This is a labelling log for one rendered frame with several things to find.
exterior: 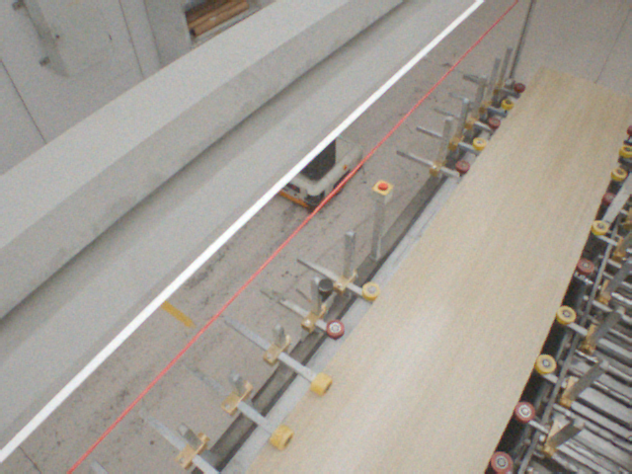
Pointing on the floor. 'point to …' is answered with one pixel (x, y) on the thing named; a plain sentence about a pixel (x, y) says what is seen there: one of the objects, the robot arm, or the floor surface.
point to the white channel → (166, 134)
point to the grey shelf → (162, 20)
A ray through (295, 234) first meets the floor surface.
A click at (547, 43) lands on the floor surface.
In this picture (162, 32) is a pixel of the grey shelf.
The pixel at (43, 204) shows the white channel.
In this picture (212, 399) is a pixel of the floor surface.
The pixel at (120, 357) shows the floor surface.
